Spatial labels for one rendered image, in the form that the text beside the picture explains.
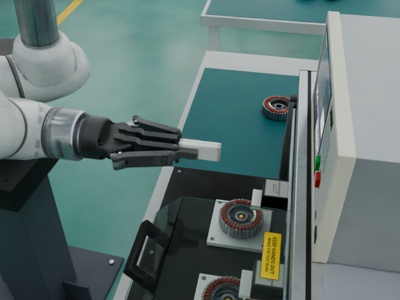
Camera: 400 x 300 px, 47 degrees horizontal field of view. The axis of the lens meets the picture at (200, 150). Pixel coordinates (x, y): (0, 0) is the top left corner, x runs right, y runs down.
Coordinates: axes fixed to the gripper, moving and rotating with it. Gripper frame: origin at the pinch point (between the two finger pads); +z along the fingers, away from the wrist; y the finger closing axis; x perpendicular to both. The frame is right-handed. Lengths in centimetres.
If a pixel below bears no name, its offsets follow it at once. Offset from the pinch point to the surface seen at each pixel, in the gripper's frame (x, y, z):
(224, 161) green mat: -43, -47, -1
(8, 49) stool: -63, -137, -126
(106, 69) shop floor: -119, -219, -110
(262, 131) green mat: -43, -65, 9
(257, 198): -30.0, -20.3, 10.2
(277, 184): -26.0, -21.7, 14.4
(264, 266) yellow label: -11.5, 13.1, 12.9
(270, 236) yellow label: -11.5, 6.7, 13.4
